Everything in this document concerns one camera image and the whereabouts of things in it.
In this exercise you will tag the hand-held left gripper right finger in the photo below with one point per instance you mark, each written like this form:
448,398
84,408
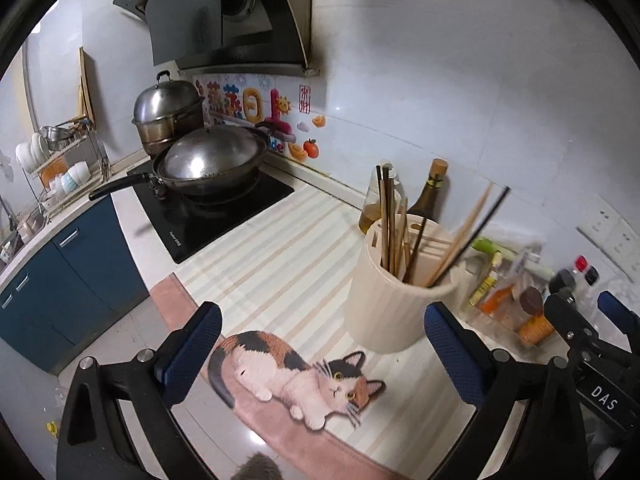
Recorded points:
452,350

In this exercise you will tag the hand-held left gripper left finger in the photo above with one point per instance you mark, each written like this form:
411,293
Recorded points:
192,347

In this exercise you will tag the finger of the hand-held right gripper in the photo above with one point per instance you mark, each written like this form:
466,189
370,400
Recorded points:
567,316
620,312

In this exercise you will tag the beige round utensil holder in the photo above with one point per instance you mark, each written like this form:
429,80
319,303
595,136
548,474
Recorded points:
385,310

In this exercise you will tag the dark wooden chopstick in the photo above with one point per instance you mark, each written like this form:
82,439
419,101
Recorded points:
415,250
492,211
387,210
380,210

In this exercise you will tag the brown lid jar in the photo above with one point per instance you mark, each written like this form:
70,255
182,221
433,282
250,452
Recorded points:
532,327

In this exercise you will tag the clear plastic organizer tray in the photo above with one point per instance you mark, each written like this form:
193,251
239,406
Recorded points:
500,330

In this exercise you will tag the red cap bottle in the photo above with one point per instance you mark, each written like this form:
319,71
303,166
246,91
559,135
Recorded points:
581,263

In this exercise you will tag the yellow seasoning box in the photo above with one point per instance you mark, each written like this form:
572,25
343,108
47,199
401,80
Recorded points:
482,290

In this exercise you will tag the white and orange seasoning bag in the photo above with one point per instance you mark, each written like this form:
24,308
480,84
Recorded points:
497,300

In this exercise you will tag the green leek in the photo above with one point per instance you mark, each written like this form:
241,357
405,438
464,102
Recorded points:
487,246

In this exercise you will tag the black induction cooktop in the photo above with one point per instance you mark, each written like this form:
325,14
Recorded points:
200,225

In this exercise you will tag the blue kitchen cabinets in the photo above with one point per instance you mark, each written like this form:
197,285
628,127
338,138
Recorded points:
75,285

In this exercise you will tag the brown glass bottle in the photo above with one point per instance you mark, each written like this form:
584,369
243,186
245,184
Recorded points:
425,200

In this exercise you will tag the small yellow object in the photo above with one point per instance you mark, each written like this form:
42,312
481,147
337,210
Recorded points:
52,429

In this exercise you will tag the clear oil dispenser bottle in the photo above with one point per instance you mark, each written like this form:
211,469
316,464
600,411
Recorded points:
370,210

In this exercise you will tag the black wok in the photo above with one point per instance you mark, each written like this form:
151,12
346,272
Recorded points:
120,185

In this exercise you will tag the steel wok lid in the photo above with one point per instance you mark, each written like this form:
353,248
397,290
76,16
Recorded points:
210,155

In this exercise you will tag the steel kitchen sink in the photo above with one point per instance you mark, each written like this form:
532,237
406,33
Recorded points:
10,252

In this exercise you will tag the rows of white bowls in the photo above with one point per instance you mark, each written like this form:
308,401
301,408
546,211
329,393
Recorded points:
75,175

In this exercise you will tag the orange plastic board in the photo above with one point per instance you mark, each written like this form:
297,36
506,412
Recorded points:
50,172

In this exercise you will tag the steel steamer pot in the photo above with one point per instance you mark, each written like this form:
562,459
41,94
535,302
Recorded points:
165,110

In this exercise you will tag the steel bowl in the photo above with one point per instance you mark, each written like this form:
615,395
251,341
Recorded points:
57,135

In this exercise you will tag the wooden cutting board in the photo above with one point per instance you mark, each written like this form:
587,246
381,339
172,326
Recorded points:
86,85

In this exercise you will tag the black range hood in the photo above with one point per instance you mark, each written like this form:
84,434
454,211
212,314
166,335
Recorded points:
200,10

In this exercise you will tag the white wall outlet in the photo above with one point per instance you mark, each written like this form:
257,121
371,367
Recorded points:
600,224
622,240

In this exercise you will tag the colourful wall decal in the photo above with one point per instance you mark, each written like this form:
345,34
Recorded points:
250,102

